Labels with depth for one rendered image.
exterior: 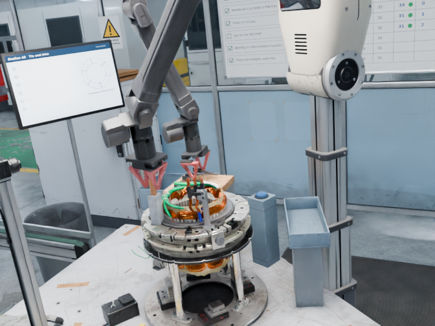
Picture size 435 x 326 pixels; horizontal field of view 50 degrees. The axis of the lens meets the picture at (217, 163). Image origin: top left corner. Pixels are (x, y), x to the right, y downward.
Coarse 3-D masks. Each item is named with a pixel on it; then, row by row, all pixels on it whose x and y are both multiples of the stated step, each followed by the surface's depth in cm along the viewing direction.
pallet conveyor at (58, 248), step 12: (0, 228) 223; (24, 228) 220; (36, 228) 216; (48, 228) 212; (60, 228) 209; (0, 240) 220; (36, 240) 209; (48, 240) 207; (60, 240) 205; (72, 240) 204; (36, 252) 212; (48, 252) 208; (60, 252) 205; (72, 252) 201; (84, 252) 199
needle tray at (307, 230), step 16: (288, 208) 149; (304, 208) 149; (320, 208) 138; (288, 224) 131; (304, 224) 138; (320, 224) 137; (304, 240) 125; (320, 240) 125; (304, 256) 135; (320, 256) 135; (304, 272) 137; (320, 272) 136; (304, 288) 139; (320, 288) 138; (304, 304) 140; (320, 304) 140
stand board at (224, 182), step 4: (200, 176) 176; (204, 176) 175; (212, 176) 174; (216, 176) 174; (220, 176) 174; (224, 176) 173; (228, 176) 173; (232, 176) 172; (180, 180) 173; (204, 180) 171; (208, 180) 170; (212, 180) 170; (216, 180) 169; (220, 180) 169; (224, 180) 169; (228, 180) 168; (232, 180) 172; (172, 184) 170; (220, 184) 165; (224, 184) 165; (228, 184) 168; (168, 188) 167; (224, 188) 164; (164, 192) 164
